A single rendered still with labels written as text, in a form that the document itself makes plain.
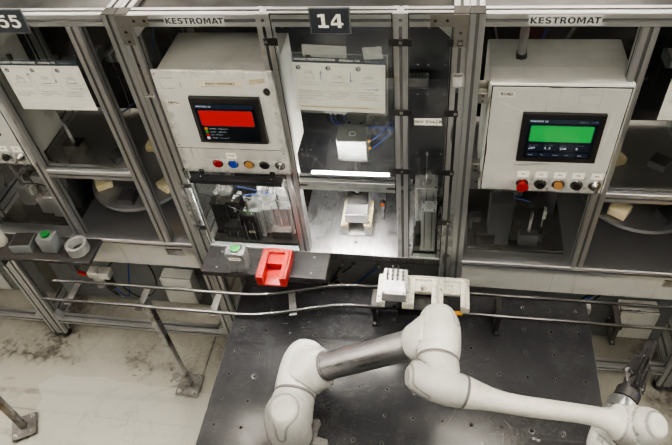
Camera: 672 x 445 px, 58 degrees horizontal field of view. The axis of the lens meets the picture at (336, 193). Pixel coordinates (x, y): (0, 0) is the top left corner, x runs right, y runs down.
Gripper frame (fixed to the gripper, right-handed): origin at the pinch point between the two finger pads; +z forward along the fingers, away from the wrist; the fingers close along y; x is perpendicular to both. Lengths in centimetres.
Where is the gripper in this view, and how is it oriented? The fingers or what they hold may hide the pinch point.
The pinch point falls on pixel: (648, 349)
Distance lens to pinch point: 232.1
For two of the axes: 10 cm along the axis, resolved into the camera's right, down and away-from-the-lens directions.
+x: 5.8, -0.1, -8.1
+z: 6.0, -6.7, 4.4
